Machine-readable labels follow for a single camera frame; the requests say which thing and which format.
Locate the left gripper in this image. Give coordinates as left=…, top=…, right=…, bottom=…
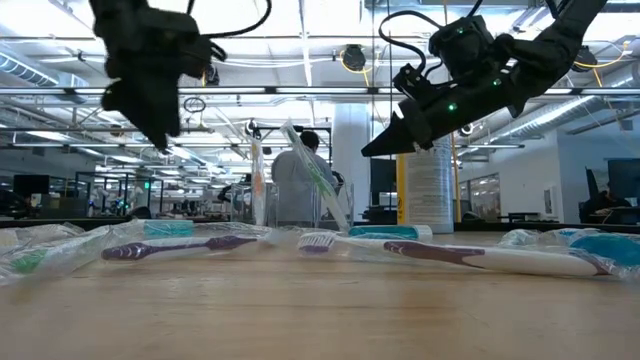
left=89, top=0, right=199, bottom=151

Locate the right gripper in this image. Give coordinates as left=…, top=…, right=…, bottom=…
left=360, top=64, right=524, bottom=157

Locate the green toothbrush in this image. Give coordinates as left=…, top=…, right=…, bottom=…
left=0, top=224, right=114, bottom=286
left=279, top=119, right=352, bottom=234

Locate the teal travel tube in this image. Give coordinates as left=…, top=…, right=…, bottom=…
left=348, top=224, right=434, bottom=242

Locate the teal mouthwash bottle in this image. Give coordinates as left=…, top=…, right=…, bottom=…
left=142, top=219, right=196, bottom=240

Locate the slim purple toothbrush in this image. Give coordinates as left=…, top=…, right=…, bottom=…
left=100, top=234, right=261, bottom=262

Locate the purple white toothbrush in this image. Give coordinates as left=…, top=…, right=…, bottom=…
left=294, top=229, right=616, bottom=279

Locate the blue toothbrush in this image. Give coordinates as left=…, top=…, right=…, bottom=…
left=498, top=227, right=601, bottom=250

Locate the teal toothbrush package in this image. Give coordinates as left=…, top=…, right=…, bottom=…
left=569, top=232, right=640, bottom=269

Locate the white building column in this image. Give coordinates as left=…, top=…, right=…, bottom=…
left=332, top=103, right=372, bottom=224

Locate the white wipes canister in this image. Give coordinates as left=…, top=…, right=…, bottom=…
left=395, top=134, right=455, bottom=235

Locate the long ceiling light bar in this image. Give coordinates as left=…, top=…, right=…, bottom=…
left=0, top=85, right=640, bottom=97

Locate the small black monitor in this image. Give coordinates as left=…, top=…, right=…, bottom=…
left=13, top=174, right=51, bottom=197

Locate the seated person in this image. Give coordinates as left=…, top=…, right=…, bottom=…
left=579, top=187, right=634, bottom=225

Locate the dark wide monitor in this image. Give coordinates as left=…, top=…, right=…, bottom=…
left=607, top=158, right=640, bottom=199

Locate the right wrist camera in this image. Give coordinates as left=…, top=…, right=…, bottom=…
left=392, top=63, right=441, bottom=101

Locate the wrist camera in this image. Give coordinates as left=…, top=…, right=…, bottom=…
left=182, top=29, right=227, bottom=76
left=392, top=63, right=441, bottom=101

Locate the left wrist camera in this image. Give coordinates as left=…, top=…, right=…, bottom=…
left=182, top=29, right=227, bottom=76

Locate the yellow hanging cable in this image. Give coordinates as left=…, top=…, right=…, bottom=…
left=448, top=132, right=462, bottom=224

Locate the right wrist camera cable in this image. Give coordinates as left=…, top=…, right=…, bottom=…
left=378, top=9, right=441, bottom=76

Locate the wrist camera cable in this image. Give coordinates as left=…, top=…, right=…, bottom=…
left=185, top=0, right=274, bottom=40
left=378, top=9, right=441, bottom=76

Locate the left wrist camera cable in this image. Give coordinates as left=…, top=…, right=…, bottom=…
left=185, top=0, right=274, bottom=40

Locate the black aluminium table frame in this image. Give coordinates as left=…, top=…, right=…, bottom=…
left=0, top=214, right=640, bottom=235

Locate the silver air duct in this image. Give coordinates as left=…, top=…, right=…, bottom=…
left=479, top=94, right=640, bottom=144
left=0, top=49, right=89, bottom=91

